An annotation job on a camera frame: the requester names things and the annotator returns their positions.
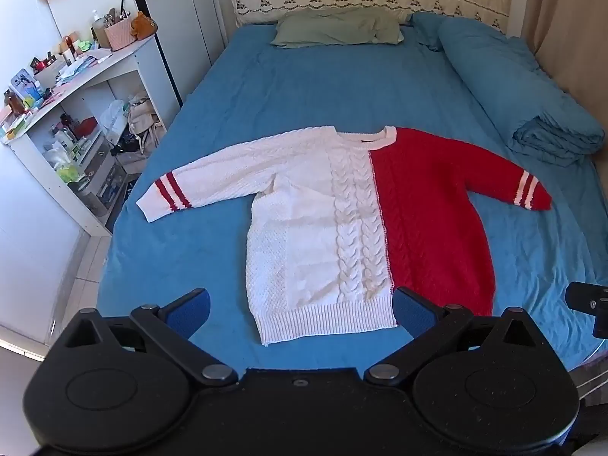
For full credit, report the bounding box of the white and dark wardrobe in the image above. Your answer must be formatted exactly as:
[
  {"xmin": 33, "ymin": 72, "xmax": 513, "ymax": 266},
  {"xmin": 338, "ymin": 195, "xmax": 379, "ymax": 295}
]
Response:
[{"xmin": 127, "ymin": 0, "xmax": 227, "ymax": 106}]

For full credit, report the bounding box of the brown bottle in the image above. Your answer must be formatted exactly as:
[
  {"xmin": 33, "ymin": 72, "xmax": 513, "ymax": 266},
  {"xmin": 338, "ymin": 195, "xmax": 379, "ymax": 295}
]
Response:
[{"xmin": 4, "ymin": 89, "xmax": 25, "ymax": 116}]

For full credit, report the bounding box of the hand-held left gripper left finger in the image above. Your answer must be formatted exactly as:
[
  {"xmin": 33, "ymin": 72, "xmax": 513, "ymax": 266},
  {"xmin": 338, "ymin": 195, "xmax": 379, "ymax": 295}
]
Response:
[{"xmin": 64, "ymin": 287, "xmax": 239, "ymax": 389}]

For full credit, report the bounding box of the red and white knit sweater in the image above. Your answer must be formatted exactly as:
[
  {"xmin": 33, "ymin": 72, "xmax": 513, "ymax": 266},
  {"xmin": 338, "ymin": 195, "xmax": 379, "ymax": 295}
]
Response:
[{"xmin": 136, "ymin": 125, "xmax": 553, "ymax": 347}]

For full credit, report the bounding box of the blue and white box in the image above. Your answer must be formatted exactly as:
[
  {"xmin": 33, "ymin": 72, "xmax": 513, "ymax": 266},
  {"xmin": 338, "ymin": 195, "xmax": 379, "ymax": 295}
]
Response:
[{"xmin": 9, "ymin": 69, "xmax": 44, "ymax": 101}]

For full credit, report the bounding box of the blue bed sheet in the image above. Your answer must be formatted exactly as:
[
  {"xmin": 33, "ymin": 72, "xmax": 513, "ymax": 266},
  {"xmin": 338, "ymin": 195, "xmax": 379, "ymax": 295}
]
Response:
[{"xmin": 97, "ymin": 21, "xmax": 608, "ymax": 390}]

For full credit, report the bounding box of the white shelf desk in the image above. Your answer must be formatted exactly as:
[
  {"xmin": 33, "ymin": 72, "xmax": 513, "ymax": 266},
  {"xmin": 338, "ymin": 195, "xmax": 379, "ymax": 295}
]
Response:
[{"xmin": 0, "ymin": 33, "xmax": 184, "ymax": 238}]

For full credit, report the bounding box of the beige bag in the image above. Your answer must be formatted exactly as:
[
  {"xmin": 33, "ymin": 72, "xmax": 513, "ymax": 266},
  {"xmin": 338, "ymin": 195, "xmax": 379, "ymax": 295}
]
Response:
[{"xmin": 125, "ymin": 95, "xmax": 165, "ymax": 149}]

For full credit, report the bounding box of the green pillow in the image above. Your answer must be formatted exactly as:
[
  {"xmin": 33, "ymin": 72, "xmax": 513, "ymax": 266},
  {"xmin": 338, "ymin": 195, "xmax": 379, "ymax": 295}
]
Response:
[{"xmin": 271, "ymin": 9, "xmax": 405, "ymax": 50}]

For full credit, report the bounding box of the clear storage box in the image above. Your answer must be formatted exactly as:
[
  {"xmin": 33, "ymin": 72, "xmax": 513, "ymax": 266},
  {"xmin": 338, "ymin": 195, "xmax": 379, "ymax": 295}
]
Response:
[{"xmin": 81, "ymin": 151, "xmax": 130, "ymax": 214}]

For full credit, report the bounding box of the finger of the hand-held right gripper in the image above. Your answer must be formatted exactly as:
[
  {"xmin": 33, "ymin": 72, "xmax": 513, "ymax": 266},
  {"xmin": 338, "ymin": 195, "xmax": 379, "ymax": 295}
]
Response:
[{"xmin": 567, "ymin": 281, "xmax": 608, "ymax": 341}]

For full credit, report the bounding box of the brown teddy bear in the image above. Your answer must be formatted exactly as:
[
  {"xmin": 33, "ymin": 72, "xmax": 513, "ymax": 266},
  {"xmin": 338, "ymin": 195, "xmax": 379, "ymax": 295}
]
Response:
[{"xmin": 130, "ymin": 11, "xmax": 158, "ymax": 39}]

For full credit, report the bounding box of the white plastic bag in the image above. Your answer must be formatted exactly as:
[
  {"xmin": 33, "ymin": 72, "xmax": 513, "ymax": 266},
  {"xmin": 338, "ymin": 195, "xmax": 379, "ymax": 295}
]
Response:
[{"xmin": 97, "ymin": 99, "xmax": 129, "ymax": 136}]

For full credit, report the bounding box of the folded blue duvet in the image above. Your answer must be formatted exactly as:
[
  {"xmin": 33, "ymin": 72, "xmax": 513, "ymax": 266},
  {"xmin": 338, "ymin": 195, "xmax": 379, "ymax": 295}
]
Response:
[{"xmin": 411, "ymin": 12, "xmax": 607, "ymax": 168}]

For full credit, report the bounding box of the white pump bottle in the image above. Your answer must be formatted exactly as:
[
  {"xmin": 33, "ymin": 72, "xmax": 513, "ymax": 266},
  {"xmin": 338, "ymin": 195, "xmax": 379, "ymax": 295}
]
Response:
[{"xmin": 91, "ymin": 9, "xmax": 108, "ymax": 46}]

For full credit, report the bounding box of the red box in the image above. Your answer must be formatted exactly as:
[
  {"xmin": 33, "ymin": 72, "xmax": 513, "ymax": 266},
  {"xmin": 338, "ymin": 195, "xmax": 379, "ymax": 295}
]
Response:
[{"xmin": 71, "ymin": 116, "xmax": 98, "ymax": 140}]

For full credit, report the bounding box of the pink utensil holder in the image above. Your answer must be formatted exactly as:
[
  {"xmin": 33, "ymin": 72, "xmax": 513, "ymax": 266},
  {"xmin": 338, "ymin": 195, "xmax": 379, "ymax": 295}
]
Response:
[{"xmin": 103, "ymin": 18, "xmax": 139, "ymax": 52}]

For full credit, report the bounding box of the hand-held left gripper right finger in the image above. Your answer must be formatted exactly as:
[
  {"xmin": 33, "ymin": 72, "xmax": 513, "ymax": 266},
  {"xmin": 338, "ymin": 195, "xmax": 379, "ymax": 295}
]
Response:
[{"xmin": 364, "ymin": 286, "xmax": 541, "ymax": 388}]

